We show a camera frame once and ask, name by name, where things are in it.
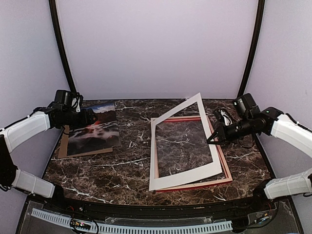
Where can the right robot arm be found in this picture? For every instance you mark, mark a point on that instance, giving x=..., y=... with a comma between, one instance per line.
x=287, y=143

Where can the left black corner post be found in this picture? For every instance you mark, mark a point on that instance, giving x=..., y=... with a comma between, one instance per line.
x=60, y=45

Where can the black front rail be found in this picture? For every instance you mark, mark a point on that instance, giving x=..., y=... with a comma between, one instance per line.
x=223, y=201

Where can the brown cardboard backing board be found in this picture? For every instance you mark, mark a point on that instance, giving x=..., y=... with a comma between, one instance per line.
x=63, y=149

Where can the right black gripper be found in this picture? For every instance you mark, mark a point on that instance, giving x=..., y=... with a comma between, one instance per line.
x=224, y=136

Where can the white photo mat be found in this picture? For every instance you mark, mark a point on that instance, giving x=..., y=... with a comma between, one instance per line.
x=199, y=173

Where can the right black corner post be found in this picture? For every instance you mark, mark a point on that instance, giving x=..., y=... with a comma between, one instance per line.
x=253, y=47

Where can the red wooden picture frame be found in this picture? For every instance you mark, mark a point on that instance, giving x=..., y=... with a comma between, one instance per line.
x=195, y=185

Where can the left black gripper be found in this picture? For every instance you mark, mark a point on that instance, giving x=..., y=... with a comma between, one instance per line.
x=84, y=121

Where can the black corner post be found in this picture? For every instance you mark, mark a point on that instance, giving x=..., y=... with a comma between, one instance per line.
x=253, y=47
x=60, y=45

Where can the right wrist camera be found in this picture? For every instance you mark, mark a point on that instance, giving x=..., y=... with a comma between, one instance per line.
x=243, y=104

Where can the landscape photo print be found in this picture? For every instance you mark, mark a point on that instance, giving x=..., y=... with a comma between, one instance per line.
x=103, y=134

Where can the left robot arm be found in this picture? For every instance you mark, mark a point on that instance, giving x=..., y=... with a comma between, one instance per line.
x=23, y=147

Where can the white slotted cable duct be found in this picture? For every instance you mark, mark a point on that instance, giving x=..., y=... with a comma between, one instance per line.
x=90, y=227

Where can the clear acrylic sheet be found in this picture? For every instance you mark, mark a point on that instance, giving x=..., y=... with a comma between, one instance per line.
x=181, y=147

